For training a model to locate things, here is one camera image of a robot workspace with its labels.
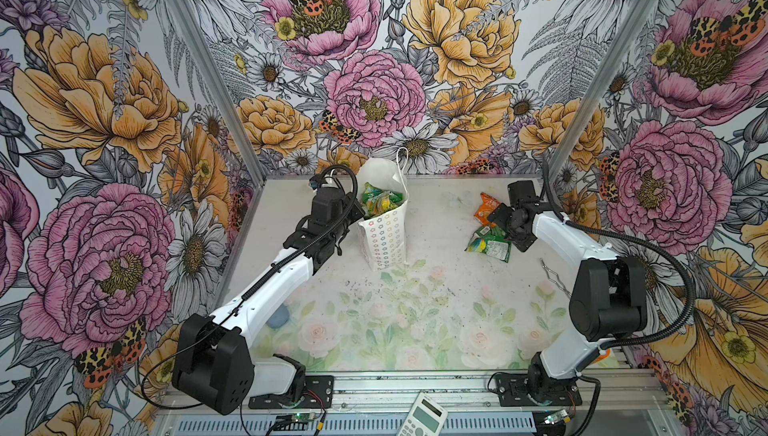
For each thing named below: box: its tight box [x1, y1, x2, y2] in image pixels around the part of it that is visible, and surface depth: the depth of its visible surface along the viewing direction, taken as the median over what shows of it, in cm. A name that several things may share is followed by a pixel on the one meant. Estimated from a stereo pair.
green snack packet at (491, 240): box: [464, 226, 512, 263], surface depth 99 cm
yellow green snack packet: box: [361, 182, 391, 219], surface depth 95 cm
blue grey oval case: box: [266, 303, 290, 330], surface depth 85 cm
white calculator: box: [397, 392, 448, 436], surface depth 71 cm
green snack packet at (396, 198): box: [389, 191, 405, 207], surface depth 93 cm
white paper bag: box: [358, 147, 409, 272], surface depth 85 cm
